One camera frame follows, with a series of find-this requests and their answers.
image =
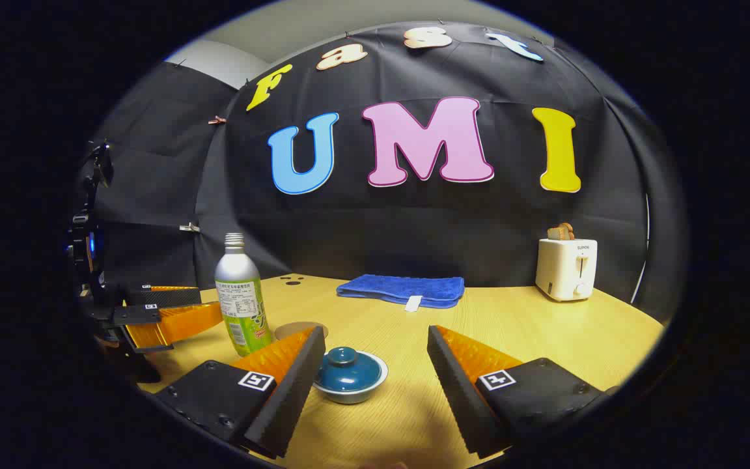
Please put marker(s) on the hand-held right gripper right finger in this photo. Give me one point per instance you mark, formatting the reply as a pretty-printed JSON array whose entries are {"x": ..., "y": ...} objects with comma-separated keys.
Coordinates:
[{"x": 456, "y": 397}]

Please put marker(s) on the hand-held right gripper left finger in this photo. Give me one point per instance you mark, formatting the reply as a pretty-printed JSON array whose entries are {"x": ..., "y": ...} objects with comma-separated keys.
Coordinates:
[{"x": 287, "y": 397}]

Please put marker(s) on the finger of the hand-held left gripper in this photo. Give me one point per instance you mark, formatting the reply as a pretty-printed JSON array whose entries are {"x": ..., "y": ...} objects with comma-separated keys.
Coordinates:
[
  {"x": 166, "y": 296},
  {"x": 176, "y": 322}
]

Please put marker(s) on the white teacup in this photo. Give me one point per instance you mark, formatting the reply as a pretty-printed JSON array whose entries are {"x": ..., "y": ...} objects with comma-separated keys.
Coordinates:
[{"x": 350, "y": 397}]

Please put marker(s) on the silver water bottle green label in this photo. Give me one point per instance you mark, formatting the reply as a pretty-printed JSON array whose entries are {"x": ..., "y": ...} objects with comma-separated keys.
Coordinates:
[{"x": 239, "y": 299}]

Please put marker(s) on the round brown coaster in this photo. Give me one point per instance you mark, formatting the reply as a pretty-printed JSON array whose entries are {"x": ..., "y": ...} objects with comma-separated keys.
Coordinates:
[{"x": 290, "y": 329}]

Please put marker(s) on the metal clip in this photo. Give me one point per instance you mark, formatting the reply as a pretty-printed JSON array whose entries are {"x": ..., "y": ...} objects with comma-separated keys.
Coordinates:
[{"x": 189, "y": 227}]

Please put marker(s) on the blue folded towel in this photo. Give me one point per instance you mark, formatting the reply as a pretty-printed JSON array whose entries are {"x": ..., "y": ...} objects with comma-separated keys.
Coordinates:
[{"x": 401, "y": 288}]

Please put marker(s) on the white toaster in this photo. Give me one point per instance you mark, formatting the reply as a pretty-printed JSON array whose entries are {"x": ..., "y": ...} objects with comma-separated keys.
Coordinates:
[{"x": 565, "y": 270}]

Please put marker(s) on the black backdrop cloth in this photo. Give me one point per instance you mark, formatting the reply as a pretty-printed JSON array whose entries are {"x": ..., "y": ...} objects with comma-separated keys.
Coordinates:
[{"x": 414, "y": 228}]

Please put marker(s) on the toast slices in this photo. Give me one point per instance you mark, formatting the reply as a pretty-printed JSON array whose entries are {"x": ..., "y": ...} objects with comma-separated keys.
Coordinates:
[{"x": 560, "y": 232}]

